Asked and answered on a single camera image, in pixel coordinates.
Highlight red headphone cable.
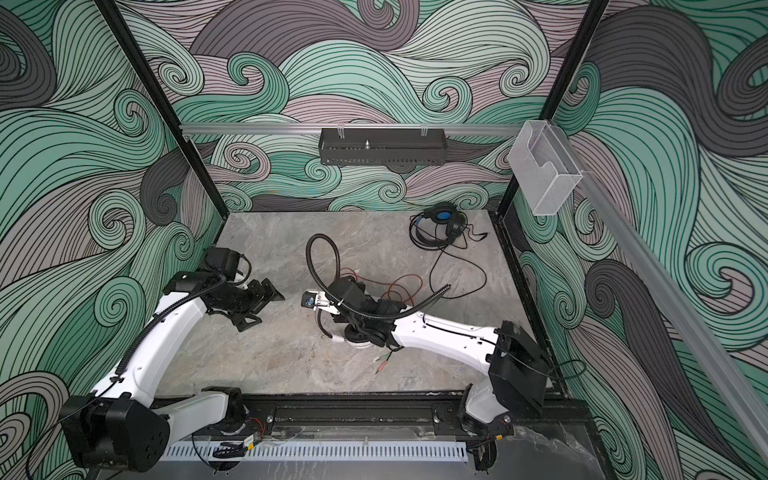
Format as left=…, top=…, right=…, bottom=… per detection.
left=353, top=269, right=428, bottom=374

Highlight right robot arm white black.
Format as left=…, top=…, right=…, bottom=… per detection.
left=301, top=233, right=551, bottom=425

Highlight aluminium rail wall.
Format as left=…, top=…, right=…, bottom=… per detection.
left=545, top=121, right=767, bottom=460
left=179, top=122, right=522, bottom=137

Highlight black blue headphones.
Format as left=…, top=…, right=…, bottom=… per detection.
left=408, top=202, right=468, bottom=251

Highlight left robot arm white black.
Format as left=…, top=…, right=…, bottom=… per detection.
left=59, top=247, right=284, bottom=472

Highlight white black headphones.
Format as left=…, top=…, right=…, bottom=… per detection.
left=315, top=310, right=373, bottom=349

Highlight clear plastic wall bin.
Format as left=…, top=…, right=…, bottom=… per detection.
left=507, top=120, right=583, bottom=216

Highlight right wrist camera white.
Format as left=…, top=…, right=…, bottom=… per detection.
left=300, top=290, right=340, bottom=315

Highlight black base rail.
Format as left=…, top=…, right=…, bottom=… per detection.
left=235, top=390, right=591, bottom=438

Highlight aluminium rail back wall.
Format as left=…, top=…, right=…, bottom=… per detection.
left=179, top=122, right=522, bottom=137

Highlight white slotted cable duct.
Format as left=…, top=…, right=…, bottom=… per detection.
left=161, top=440, right=469, bottom=463

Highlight black perforated metal tray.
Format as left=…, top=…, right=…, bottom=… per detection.
left=318, top=129, right=448, bottom=169

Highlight aluminium rail right wall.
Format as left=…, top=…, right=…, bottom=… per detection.
left=545, top=121, right=767, bottom=460

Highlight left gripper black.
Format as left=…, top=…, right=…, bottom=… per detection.
left=216, top=277, right=285, bottom=330

